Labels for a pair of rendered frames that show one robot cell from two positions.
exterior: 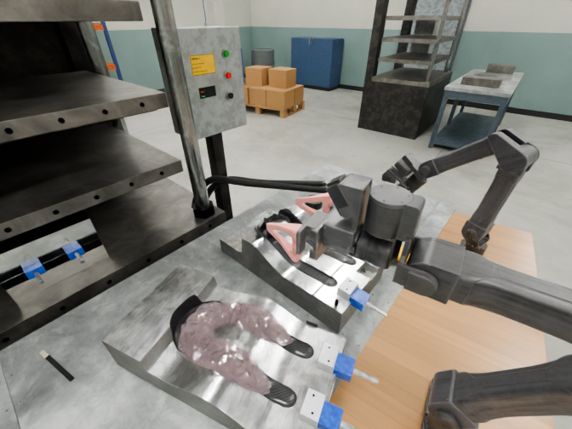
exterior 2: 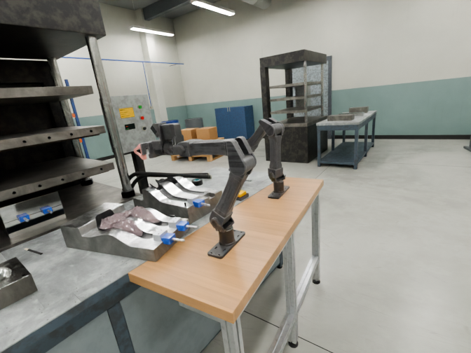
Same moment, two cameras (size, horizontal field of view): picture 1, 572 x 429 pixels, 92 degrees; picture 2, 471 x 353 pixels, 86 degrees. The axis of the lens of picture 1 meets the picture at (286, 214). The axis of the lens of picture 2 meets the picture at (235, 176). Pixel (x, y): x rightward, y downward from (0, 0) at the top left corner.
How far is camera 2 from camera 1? 81 cm
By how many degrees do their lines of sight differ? 18
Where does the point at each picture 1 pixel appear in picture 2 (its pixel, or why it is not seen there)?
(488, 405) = (222, 203)
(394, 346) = not seen: hidden behind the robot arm
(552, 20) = (387, 78)
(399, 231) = (172, 135)
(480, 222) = (272, 167)
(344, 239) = (158, 145)
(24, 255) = (19, 209)
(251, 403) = (131, 237)
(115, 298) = not seen: hidden behind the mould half
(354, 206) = (158, 131)
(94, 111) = (65, 134)
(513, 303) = (203, 146)
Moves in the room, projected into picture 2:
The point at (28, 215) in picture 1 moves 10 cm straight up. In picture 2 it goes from (25, 185) to (19, 168)
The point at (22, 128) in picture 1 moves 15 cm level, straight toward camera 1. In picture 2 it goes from (30, 141) to (36, 141)
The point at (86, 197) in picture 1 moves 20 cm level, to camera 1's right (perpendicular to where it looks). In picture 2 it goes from (57, 179) to (91, 175)
